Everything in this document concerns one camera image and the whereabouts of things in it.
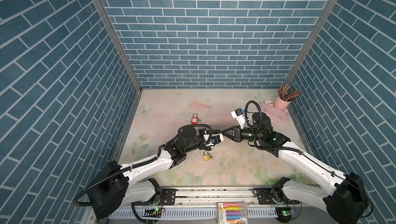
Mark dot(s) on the pink pencil cup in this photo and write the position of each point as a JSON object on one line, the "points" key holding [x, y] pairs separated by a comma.
{"points": [[281, 104]]}

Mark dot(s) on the pink pencil case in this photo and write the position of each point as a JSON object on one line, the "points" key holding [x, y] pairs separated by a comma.
{"points": [[273, 113]]}

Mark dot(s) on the box of coloured markers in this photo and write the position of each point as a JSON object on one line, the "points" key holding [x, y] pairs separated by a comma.
{"points": [[232, 213]]}

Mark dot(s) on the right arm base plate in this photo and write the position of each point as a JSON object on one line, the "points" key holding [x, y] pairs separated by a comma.
{"points": [[266, 195]]}

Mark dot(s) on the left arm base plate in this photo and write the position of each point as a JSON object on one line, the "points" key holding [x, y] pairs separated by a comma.
{"points": [[166, 197]]}

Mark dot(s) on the red padlock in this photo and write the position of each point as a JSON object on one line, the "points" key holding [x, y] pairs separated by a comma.
{"points": [[195, 119]]}

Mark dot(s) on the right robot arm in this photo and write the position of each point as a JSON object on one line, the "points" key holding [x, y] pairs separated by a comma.
{"points": [[342, 196]]}

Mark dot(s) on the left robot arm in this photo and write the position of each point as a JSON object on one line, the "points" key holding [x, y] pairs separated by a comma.
{"points": [[116, 184]]}

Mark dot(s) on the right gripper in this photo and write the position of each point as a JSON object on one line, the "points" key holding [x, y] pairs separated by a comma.
{"points": [[237, 133]]}

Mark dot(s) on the black padlock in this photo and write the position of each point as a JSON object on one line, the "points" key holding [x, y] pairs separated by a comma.
{"points": [[220, 137]]}

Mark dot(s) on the large brass padlock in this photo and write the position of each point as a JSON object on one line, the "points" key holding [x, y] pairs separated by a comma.
{"points": [[207, 156]]}

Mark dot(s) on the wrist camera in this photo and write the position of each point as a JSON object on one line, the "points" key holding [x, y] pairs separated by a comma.
{"points": [[213, 140], [239, 115]]}

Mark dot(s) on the aluminium rail frame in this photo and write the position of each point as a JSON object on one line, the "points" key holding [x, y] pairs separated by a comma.
{"points": [[209, 197]]}

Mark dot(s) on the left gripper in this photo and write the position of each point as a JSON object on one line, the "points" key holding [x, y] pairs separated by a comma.
{"points": [[204, 148]]}

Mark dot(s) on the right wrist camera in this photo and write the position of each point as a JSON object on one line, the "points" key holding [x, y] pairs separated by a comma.
{"points": [[239, 115]]}

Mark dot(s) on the coloured pencils bunch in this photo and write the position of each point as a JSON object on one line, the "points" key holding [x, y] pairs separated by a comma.
{"points": [[287, 94]]}

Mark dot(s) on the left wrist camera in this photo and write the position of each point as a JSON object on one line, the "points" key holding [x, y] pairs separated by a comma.
{"points": [[213, 140]]}

